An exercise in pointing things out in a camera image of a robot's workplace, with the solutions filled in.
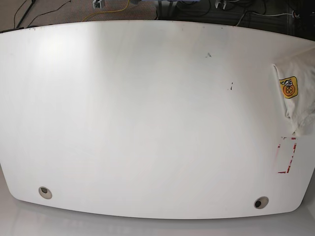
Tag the white t-shirt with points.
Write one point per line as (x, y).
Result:
(295, 76)

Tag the red tape rectangle marking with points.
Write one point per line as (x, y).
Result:
(285, 154)

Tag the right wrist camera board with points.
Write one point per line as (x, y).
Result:
(98, 4)

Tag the right table cable grommet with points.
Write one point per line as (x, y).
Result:
(261, 202)

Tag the table cable grommet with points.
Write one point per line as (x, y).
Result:
(45, 193)
(261, 202)

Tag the left table cable grommet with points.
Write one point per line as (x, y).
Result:
(45, 193)

